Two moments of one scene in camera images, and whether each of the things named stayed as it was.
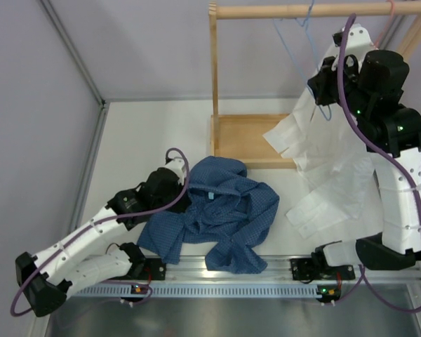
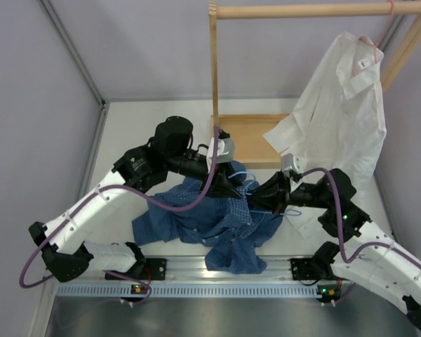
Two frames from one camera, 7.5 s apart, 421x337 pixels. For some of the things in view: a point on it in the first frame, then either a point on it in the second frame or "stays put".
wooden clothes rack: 237,141 stays put
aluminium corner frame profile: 97,135 stays put
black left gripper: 182,205 → 221,185
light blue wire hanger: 304,23 → 292,212
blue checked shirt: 231,213 stays put
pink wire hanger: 386,30 stays put
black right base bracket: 302,269 stays put
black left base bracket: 154,269 stays put
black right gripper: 320,85 → 275,194
